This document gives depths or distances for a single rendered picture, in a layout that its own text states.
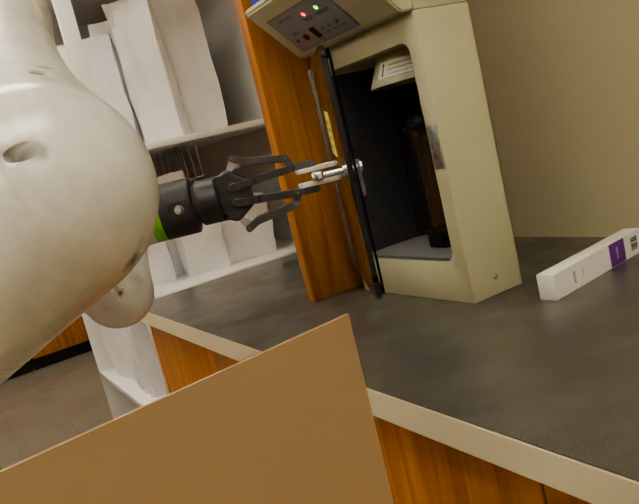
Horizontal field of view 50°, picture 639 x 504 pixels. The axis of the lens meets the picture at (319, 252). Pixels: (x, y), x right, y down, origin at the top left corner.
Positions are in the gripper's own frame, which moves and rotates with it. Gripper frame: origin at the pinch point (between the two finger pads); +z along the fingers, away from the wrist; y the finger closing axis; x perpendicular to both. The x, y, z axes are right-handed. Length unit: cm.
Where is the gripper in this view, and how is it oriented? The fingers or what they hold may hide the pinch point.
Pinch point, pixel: (317, 174)
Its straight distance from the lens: 113.9
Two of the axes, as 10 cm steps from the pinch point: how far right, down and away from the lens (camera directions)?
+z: 9.7, -2.4, 0.3
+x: -0.7, -1.5, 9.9
